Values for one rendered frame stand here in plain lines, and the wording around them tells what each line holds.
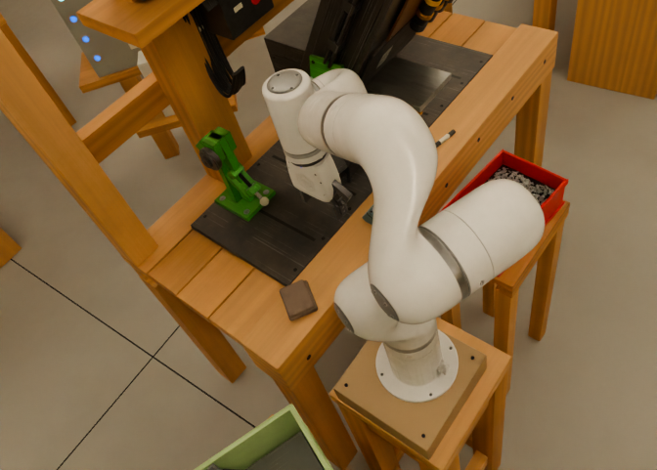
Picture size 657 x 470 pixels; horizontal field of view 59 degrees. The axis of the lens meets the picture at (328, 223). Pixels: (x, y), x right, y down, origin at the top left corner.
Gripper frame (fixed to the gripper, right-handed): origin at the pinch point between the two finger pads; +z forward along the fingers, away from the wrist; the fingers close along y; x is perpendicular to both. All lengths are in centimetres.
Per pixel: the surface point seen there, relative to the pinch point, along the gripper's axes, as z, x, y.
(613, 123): 130, 185, 2
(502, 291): 55, 30, 25
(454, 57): 40, 98, -31
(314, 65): 5, 40, -38
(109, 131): 5, -7, -74
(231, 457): 37, -48, 2
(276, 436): 41, -38, 5
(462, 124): 40, 69, -10
